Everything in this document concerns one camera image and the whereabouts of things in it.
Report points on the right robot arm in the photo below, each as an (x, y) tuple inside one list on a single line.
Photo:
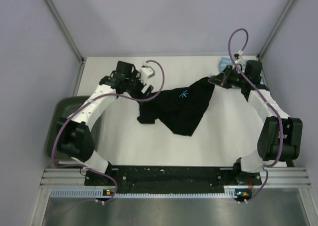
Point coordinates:
[(280, 137)]

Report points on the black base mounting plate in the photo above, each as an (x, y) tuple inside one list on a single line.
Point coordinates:
[(173, 179)]

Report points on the light blue slotted cable duct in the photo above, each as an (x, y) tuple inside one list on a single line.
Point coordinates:
[(106, 193)]

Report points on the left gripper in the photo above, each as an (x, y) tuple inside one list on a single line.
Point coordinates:
[(135, 75)]

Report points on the black t-shirt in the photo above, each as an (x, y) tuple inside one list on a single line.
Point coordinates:
[(179, 109)]

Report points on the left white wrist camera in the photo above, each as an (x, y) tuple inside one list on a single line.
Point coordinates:
[(146, 72)]

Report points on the left aluminium frame post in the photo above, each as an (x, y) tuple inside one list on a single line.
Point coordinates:
[(63, 30)]

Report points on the right aluminium frame post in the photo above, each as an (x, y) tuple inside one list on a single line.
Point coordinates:
[(276, 28)]

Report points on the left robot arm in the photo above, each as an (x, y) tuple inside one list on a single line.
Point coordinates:
[(73, 137)]

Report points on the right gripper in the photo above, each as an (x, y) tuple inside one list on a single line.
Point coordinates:
[(222, 79)]

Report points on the dark green plastic bin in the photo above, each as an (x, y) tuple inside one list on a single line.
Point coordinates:
[(64, 109)]

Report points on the aluminium frame post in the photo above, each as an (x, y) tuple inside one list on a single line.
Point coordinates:
[(276, 28), (63, 30)]

